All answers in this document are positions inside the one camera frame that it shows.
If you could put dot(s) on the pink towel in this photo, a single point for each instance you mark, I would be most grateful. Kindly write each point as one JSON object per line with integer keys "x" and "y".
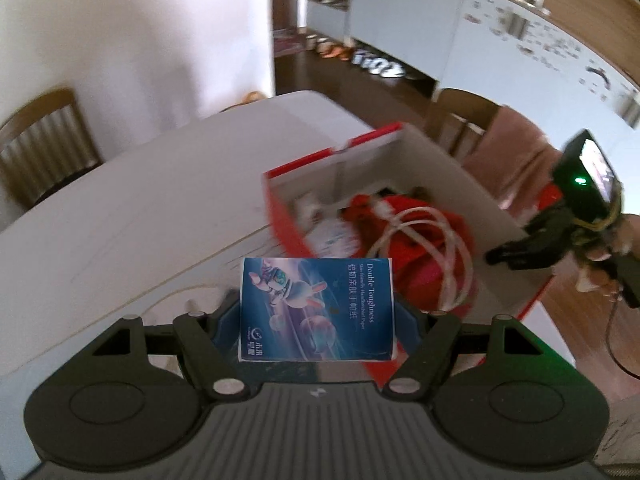
{"x": 510, "y": 160}

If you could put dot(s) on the low white side cabinet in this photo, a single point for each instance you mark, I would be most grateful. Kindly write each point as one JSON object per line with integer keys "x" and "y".
{"x": 327, "y": 17}

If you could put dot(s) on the red and white cardboard box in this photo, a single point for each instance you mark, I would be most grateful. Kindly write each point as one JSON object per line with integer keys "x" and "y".
{"x": 500, "y": 240}

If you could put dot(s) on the red cloth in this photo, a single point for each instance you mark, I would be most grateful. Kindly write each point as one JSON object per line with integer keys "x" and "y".
{"x": 415, "y": 220}

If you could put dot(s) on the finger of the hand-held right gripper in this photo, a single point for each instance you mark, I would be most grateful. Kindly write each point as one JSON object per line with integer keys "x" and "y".
{"x": 552, "y": 225}
{"x": 535, "y": 256}

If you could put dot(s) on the blue tissue packet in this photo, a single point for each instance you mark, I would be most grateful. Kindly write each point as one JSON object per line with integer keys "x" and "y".
{"x": 320, "y": 310}

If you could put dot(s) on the wooden chair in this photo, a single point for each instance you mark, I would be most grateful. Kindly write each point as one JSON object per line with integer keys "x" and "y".
{"x": 460, "y": 110}
{"x": 252, "y": 96}
{"x": 45, "y": 140}

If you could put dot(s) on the row of shoes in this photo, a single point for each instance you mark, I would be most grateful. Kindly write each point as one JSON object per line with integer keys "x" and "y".
{"x": 360, "y": 57}

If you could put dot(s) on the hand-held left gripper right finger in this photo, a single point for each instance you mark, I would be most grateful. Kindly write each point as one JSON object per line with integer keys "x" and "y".
{"x": 409, "y": 330}

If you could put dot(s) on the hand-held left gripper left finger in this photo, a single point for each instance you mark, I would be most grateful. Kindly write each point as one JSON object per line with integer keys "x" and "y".
{"x": 225, "y": 322}

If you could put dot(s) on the person's right hand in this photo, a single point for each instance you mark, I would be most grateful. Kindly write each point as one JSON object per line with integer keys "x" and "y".
{"x": 597, "y": 272}

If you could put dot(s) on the red chair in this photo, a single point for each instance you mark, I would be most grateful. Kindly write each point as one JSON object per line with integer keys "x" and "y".
{"x": 552, "y": 197}

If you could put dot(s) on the white patterned tissue pack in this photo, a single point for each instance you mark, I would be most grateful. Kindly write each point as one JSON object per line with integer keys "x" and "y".
{"x": 335, "y": 242}

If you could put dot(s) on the patterned doormat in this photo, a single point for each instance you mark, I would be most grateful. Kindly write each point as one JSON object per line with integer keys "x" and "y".
{"x": 287, "y": 44}

